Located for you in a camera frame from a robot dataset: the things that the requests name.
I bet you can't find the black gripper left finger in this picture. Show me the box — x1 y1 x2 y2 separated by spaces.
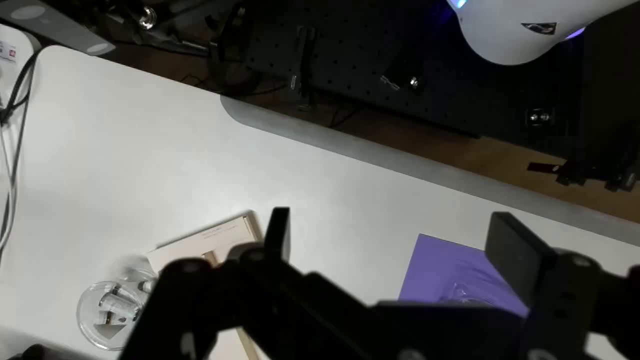
118 206 376 360

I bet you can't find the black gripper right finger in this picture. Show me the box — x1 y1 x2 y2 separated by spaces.
483 211 640 360

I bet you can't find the light wooden tray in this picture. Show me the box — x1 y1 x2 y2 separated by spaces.
146 211 268 360

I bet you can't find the small white bottle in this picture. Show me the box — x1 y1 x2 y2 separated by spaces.
97 282 155 313
91 307 138 330

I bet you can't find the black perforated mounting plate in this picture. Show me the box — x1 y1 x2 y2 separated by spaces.
211 0 640 196

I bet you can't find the gray flat bar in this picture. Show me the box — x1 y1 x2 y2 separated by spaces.
0 0 118 57

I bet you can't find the black power cable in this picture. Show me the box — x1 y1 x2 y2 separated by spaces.
0 49 39 258

